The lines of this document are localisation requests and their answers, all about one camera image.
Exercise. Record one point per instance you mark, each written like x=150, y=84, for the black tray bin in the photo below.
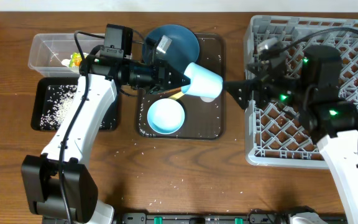
x=40, y=97

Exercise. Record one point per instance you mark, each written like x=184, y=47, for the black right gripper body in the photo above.
x=257, y=90

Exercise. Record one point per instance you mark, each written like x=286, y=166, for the dark blue plate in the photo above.
x=183, y=49

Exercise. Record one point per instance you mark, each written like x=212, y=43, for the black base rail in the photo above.
x=254, y=216

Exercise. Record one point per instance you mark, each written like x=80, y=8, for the yellow snack wrapper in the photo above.
x=75, y=60

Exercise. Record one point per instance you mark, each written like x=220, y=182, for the white tissue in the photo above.
x=67, y=63

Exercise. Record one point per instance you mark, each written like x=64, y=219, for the grey dishwasher rack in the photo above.
x=273, y=138

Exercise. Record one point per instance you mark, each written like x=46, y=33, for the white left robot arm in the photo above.
x=57, y=183

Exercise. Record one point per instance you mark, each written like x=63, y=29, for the light blue plastic cup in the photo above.
x=203, y=82

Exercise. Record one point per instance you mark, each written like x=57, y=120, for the light blue bowl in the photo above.
x=166, y=116

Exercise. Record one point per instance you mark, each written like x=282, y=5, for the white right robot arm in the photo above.
x=331, y=121

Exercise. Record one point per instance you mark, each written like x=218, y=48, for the clear plastic bin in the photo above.
x=47, y=52

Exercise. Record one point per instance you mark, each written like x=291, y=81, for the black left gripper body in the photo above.
x=161, y=77

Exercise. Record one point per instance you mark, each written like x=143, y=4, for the yellow plastic spoon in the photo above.
x=177, y=94

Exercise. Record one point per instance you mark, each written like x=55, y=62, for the white rice grains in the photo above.
x=58, y=99

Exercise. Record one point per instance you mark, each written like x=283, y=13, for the pink plastic cup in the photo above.
x=207, y=99

